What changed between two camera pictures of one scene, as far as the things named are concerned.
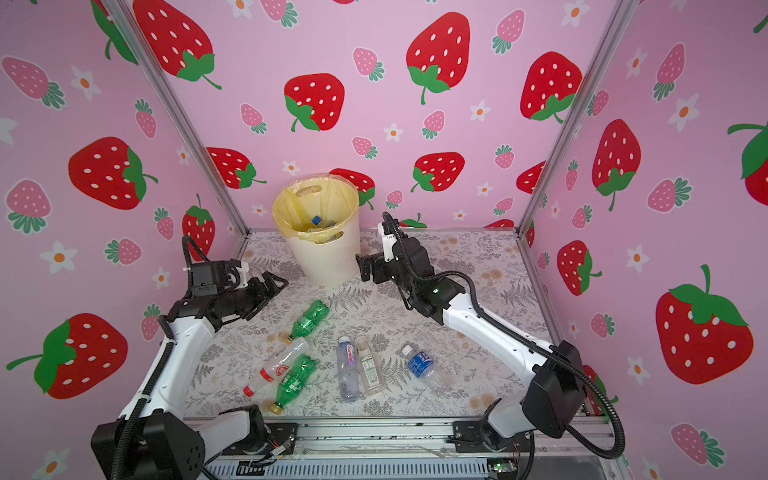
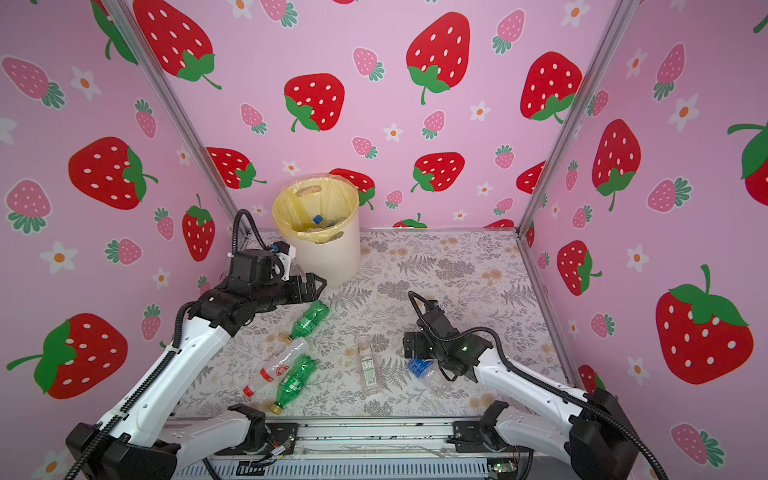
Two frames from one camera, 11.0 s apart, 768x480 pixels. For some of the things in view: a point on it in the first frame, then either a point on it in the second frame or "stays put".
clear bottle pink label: x=347 y=368 to x=309 y=231
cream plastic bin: x=315 y=208 stays put
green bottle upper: x=311 y=316 stays put
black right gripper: x=366 y=264 to x=416 y=344
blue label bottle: x=421 y=365 stays put
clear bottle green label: x=374 y=383 stays put
